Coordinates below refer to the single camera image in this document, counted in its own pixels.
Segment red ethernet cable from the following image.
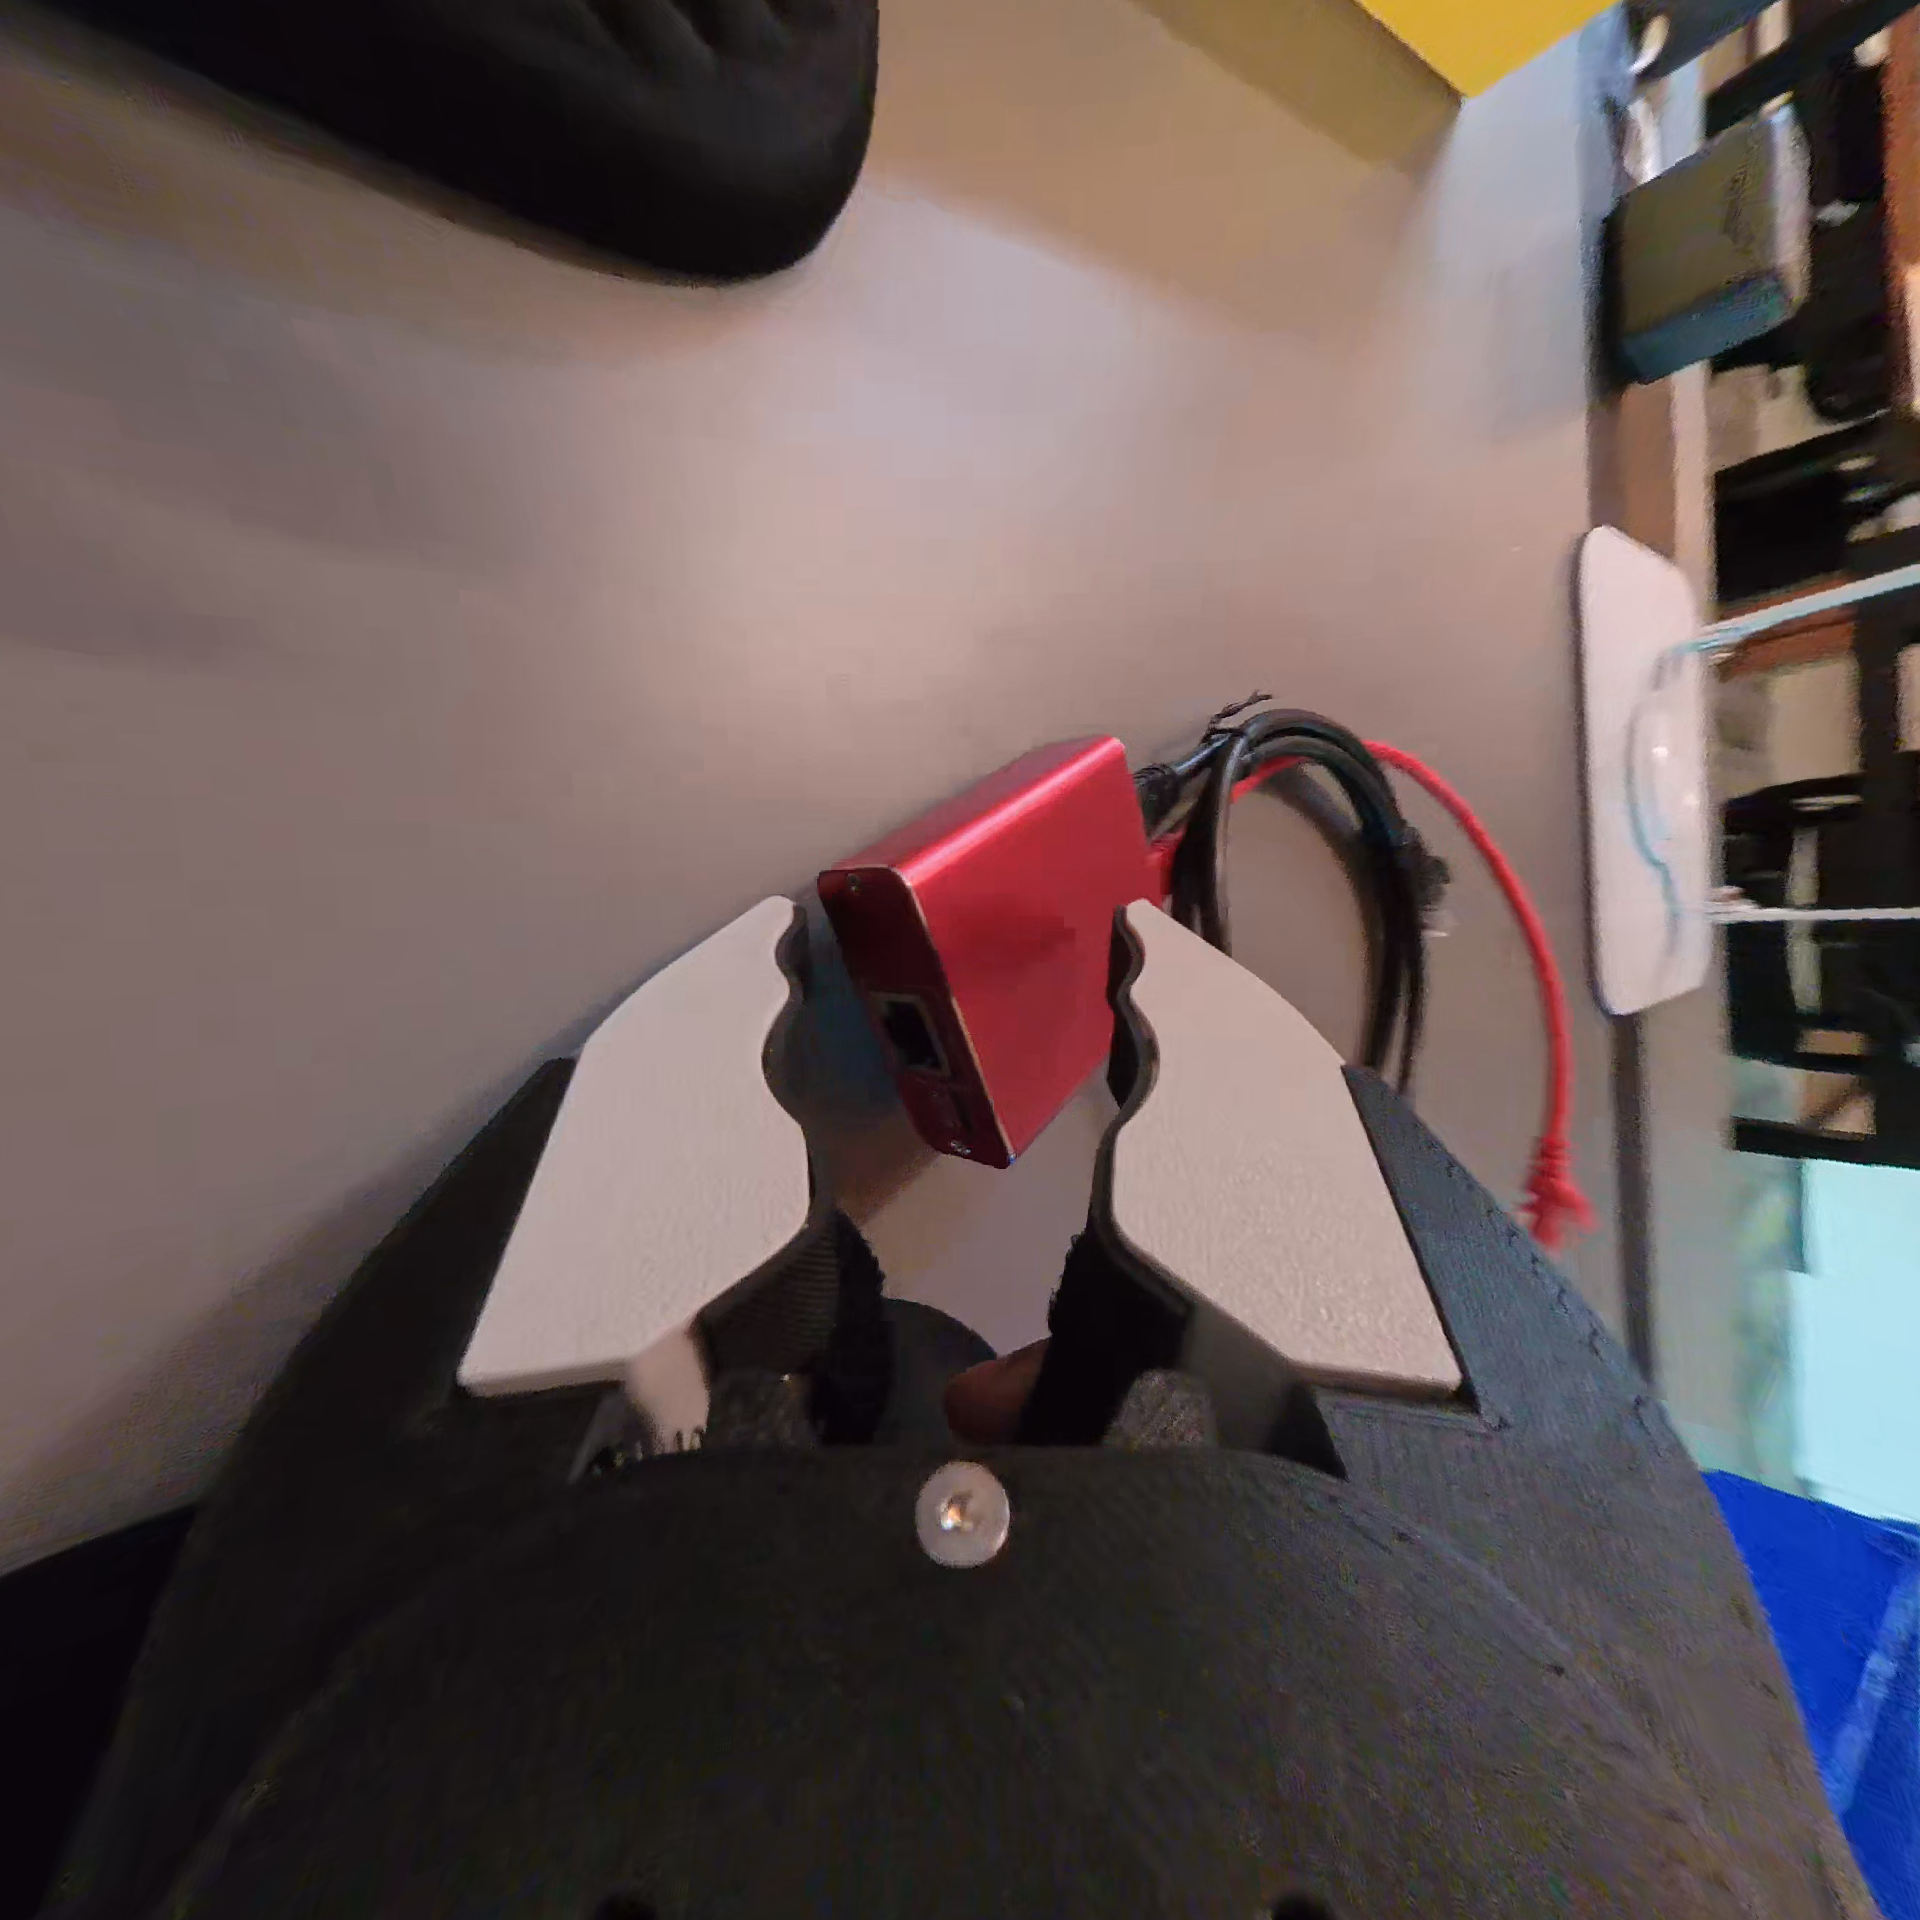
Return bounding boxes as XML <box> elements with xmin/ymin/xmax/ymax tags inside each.
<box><xmin>1145</xmin><ymin>743</ymin><xmax>1595</xmax><ymax>1250</ymax></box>

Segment grey power box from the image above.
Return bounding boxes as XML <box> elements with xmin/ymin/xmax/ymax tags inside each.
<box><xmin>1602</xmin><ymin>105</ymin><xmax>1818</xmax><ymax>385</ymax></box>

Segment black ethernet cable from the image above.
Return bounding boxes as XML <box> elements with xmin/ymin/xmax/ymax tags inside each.
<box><xmin>1132</xmin><ymin>693</ymin><xmax>1454</xmax><ymax>1099</ymax></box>

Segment black wrist rest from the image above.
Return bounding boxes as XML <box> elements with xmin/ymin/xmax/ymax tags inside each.
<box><xmin>89</xmin><ymin>0</ymin><xmax>884</xmax><ymax>289</ymax></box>

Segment red ethernet splitter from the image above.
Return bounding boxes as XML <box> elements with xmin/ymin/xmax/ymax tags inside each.
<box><xmin>815</xmin><ymin>734</ymin><xmax>1163</xmax><ymax>1172</ymax></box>

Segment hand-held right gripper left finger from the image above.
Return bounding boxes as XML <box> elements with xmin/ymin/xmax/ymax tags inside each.
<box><xmin>455</xmin><ymin>895</ymin><xmax>902</xmax><ymax>1446</ymax></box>

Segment grey desk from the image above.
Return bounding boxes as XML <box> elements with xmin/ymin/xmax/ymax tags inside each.
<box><xmin>0</xmin><ymin>0</ymin><xmax>1720</xmax><ymax>1578</ymax></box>

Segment yellow plastic bin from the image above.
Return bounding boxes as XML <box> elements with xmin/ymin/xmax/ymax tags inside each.
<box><xmin>1355</xmin><ymin>0</ymin><xmax>1630</xmax><ymax>100</ymax></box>

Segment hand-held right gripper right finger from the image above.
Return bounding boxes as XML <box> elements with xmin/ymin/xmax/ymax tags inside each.
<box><xmin>1031</xmin><ymin>896</ymin><xmax>1467</xmax><ymax>1446</ymax></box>

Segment white board stand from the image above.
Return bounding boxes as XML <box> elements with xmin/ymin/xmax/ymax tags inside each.
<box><xmin>1572</xmin><ymin>525</ymin><xmax>1920</xmax><ymax>1020</ymax></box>

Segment blue plastic bin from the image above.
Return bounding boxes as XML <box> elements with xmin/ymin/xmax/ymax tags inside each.
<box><xmin>1701</xmin><ymin>1471</ymin><xmax>1920</xmax><ymax>1920</ymax></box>

